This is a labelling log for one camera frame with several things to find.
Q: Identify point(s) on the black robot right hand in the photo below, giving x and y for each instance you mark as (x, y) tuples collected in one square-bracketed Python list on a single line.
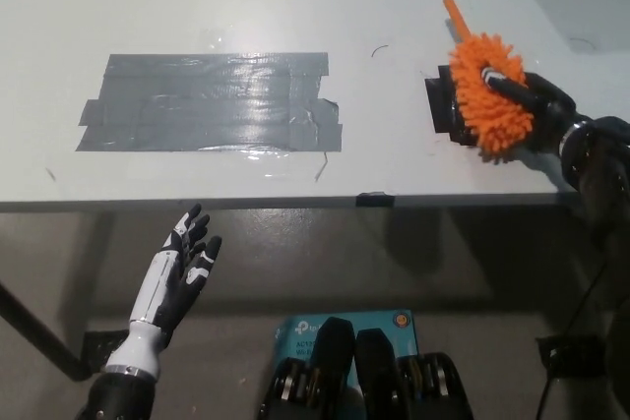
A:
[(548, 110)]

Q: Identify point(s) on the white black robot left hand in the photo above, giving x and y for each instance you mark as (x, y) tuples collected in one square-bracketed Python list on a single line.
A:
[(157, 307)]

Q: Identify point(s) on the orange microfiber duster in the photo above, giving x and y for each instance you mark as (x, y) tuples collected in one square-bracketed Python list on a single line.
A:
[(492, 122)]

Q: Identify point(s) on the black tape patch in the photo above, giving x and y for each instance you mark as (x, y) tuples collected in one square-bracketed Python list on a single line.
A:
[(443, 110)]

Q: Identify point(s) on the black table leg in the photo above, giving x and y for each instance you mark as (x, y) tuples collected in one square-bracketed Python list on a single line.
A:
[(39, 331)]

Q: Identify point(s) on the teal router box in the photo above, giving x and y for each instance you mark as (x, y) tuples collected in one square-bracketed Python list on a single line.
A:
[(297, 334)]

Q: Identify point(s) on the gray duct tape patch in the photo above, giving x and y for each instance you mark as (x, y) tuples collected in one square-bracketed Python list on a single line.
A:
[(207, 105)]

